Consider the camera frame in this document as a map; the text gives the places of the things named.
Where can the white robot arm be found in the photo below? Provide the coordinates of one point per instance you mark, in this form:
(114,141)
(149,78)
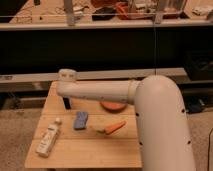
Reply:
(162,126)

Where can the orange bowl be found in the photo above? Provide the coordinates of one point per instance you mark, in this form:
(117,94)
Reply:
(112,106)

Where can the white lotion bottle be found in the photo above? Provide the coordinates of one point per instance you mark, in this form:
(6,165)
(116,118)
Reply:
(49,138)

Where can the black object on shelf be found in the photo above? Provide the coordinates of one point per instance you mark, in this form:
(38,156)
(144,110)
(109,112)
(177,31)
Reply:
(104,13)

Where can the orange carrot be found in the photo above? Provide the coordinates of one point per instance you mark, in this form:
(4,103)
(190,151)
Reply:
(112,128)

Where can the black standing eraser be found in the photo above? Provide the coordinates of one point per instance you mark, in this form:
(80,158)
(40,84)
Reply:
(67,103)

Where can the orange tool on shelf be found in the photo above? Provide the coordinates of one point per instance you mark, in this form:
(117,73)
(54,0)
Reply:
(126,11)

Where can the black box on floor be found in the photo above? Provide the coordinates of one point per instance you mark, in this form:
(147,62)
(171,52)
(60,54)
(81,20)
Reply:
(194,105)

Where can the wooden table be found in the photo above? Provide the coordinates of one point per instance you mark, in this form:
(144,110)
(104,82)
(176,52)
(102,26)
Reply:
(86,148)

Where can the blue sponge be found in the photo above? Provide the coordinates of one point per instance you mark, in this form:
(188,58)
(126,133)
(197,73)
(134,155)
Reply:
(80,120)

